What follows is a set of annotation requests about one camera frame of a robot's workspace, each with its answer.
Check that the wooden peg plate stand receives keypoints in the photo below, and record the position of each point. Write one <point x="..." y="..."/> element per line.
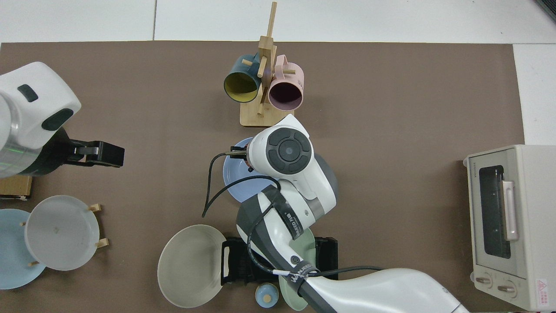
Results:
<point x="96" y="208"/>

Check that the grey white plate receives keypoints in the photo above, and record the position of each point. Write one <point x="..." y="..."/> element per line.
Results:
<point x="61" y="232"/>

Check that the black dish rack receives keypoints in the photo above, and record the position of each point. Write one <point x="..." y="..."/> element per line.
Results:
<point x="236" y="261"/>

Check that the beige plate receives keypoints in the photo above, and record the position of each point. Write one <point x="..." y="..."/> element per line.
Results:
<point x="191" y="265"/>

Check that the light blue plate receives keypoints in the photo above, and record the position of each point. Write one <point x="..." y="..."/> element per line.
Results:
<point x="13" y="256"/>

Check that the green plate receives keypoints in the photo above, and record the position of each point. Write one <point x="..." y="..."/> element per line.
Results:
<point x="287" y="296"/>

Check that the wooden cup stand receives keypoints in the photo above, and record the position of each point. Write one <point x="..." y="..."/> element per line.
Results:
<point x="269" y="117"/>

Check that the brown table cloth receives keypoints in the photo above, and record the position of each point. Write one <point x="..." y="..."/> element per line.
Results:
<point x="173" y="152"/>

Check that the dark teal cup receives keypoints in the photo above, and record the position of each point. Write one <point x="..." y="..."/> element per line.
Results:
<point x="236" y="69"/>

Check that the pink cup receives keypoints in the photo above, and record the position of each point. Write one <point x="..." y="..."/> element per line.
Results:
<point x="293" y="74"/>

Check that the pale toaster oven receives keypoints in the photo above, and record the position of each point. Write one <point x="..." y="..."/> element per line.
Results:
<point x="538" y="217"/>

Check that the dark grey equipment edge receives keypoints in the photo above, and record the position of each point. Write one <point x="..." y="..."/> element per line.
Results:
<point x="548" y="8"/>

